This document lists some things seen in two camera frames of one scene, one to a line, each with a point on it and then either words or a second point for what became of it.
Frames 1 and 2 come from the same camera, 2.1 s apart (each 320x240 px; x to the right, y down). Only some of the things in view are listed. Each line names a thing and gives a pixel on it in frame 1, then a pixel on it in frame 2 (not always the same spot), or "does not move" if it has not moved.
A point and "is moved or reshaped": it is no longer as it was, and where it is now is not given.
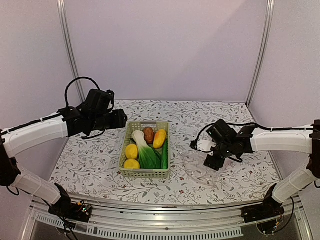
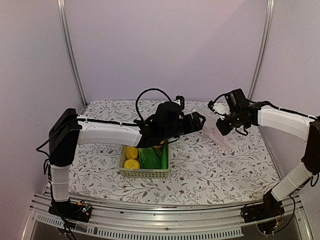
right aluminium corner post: [269, 18] does not move
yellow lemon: [131, 164] does not move
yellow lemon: [131, 151] does not move
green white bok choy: [150, 158] does not move
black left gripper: [119, 121] -> [198, 126]
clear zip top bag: [192, 164] is moved or reshaped
